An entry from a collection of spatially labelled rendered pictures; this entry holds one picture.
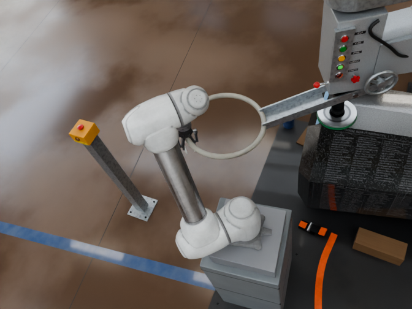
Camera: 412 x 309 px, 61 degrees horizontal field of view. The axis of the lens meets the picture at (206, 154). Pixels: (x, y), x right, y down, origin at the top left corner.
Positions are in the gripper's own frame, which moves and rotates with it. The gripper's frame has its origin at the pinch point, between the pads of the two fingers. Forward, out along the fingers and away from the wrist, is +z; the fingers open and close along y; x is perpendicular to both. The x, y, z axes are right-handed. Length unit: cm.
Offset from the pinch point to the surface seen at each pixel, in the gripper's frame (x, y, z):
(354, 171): -46, 83, 12
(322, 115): -15, 78, -7
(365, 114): -23, 100, -7
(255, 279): -82, 7, 6
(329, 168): -38, 73, 13
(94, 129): 28, -50, -12
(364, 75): -27, 86, -45
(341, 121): -23, 84, -8
